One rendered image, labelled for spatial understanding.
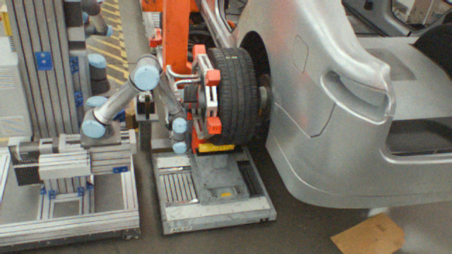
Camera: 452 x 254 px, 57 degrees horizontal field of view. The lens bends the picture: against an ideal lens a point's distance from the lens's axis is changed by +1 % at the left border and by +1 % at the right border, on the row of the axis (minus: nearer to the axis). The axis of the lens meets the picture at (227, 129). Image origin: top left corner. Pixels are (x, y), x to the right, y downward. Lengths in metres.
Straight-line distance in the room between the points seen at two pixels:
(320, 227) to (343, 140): 1.42
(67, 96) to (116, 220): 0.85
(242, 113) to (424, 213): 1.86
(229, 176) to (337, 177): 1.23
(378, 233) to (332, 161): 1.46
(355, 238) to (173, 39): 1.95
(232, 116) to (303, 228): 1.12
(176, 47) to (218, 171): 0.97
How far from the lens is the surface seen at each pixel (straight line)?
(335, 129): 1.91
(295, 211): 3.30
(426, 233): 3.59
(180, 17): 2.93
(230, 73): 2.53
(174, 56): 3.05
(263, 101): 2.80
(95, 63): 2.78
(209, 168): 3.15
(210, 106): 2.50
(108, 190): 3.02
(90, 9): 2.66
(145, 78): 2.06
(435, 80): 3.36
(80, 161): 2.47
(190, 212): 3.04
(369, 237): 3.32
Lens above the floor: 2.35
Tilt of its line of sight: 36 degrees down
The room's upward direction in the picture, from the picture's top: 8 degrees clockwise
